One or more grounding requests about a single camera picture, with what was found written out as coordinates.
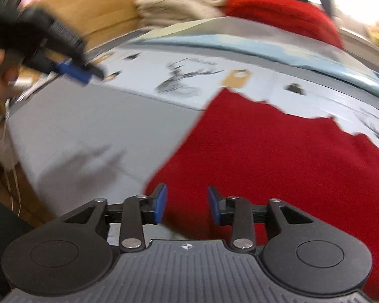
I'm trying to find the dark red knit sweater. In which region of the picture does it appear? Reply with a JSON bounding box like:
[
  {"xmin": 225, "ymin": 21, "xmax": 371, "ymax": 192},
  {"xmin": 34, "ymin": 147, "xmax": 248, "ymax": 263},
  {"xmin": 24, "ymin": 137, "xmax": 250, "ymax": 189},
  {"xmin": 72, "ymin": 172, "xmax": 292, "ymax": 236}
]
[{"xmin": 146, "ymin": 89, "xmax": 379, "ymax": 300}]

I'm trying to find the grey printed bed sheet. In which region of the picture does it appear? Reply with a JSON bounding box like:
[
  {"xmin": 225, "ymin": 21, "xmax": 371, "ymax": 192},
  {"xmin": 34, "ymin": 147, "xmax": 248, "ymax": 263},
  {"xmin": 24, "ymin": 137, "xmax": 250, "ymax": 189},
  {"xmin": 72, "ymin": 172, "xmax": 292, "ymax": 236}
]
[{"xmin": 6, "ymin": 15, "xmax": 379, "ymax": 218}]

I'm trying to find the bright red folded garment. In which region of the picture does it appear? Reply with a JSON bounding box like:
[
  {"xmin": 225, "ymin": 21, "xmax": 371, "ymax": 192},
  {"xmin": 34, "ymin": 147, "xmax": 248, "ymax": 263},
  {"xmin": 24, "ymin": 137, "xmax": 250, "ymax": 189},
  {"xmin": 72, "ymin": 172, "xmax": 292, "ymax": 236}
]
[{"xmin": 224, "ymin": 0, "xmax": 343, "ymax": 48}]

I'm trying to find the wooden bed frame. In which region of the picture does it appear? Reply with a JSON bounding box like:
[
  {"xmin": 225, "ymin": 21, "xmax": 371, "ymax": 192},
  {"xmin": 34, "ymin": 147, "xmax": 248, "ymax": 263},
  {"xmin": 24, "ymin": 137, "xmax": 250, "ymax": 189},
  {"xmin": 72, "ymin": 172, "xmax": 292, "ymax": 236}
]
[{"xmin": 40, "ymin": 0, "xmax": 139, "ymax": 48}]

